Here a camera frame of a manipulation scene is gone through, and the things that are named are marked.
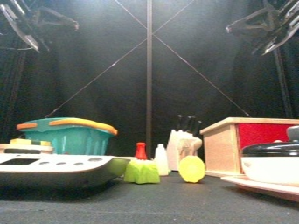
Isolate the black toy knife handle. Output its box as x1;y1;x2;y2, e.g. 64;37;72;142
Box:
190;120;202;138
174;114;184;131
181;115;193;134

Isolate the white toy knife block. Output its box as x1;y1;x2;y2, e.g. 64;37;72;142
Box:
165;129;204;172

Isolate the wooden box with red panel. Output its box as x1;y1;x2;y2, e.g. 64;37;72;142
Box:
198;116;299;178

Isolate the green toy lettuce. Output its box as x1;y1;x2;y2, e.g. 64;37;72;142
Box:
122;158;161;185

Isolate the vertical metal frame pole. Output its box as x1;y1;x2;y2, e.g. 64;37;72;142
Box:
144;0;154;159

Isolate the wooden tray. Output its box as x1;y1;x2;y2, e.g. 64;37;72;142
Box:
218;174;299;203

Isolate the yellow-green round toy slice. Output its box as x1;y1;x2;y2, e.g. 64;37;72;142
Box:
177;155;206;184

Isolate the white toy bottle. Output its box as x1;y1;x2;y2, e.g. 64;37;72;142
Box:
153;143;170;177

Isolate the teal basket with orange handles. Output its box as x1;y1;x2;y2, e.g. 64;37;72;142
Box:
14;116;118;156

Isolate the white grey toy appliance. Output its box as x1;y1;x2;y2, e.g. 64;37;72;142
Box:
0;152;130;189

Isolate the red bottle cap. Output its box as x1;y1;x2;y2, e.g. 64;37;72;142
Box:
134;142;148;161

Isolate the beige toy with yellow blocks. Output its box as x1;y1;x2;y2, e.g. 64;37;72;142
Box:
0;137;54;155

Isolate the white toy pot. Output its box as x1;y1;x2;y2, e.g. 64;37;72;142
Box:
238;155;299;187

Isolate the dark slanted frame pole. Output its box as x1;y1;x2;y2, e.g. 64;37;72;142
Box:
273;47;295;119

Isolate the thin diagonal brace wire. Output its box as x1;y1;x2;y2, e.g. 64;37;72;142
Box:
44;0;196;119
113;0;252;118

